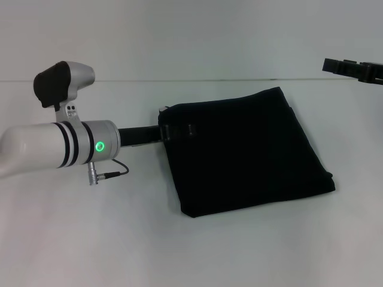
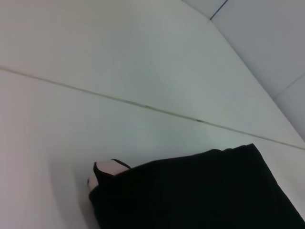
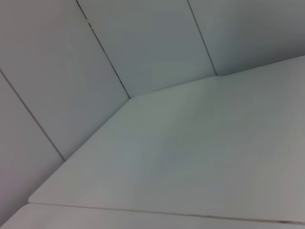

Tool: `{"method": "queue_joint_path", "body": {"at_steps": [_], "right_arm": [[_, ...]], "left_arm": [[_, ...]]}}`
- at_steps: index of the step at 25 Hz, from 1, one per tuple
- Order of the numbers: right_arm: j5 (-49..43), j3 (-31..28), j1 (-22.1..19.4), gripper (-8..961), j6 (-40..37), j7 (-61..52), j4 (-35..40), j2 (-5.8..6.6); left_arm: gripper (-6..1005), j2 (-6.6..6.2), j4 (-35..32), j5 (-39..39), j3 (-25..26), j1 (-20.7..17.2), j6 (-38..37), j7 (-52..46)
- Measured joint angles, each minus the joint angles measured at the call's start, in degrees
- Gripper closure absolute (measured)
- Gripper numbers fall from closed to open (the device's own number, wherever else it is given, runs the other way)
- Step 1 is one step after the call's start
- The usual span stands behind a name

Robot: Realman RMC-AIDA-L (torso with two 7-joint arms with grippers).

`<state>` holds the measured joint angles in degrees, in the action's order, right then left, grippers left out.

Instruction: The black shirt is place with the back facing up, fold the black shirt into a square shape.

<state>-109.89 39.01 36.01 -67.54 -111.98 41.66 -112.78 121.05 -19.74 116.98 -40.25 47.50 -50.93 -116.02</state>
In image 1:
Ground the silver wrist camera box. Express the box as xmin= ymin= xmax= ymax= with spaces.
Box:
xmin=32 ymin=60 xmax=95 ymax=123

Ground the black t-shirt with white print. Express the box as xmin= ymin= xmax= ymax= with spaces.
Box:
xmin=157 ymin=86 xmax=336 ymax=219

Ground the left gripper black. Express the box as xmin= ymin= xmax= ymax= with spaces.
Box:
xmin=117 ymin=122 xmax=197 ymax=149

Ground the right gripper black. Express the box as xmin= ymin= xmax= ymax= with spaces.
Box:
xmin=321 ymin=57 xmax=383 ymax=85

